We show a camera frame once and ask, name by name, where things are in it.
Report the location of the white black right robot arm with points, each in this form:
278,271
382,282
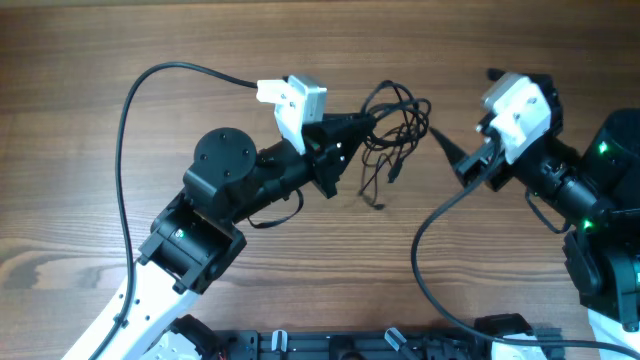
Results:
595,192

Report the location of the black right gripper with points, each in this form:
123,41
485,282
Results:
491,156

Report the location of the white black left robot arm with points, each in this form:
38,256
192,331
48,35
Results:
195,239

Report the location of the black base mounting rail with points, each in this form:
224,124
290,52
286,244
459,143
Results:
350,345

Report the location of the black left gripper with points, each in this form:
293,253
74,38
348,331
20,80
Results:
331,143

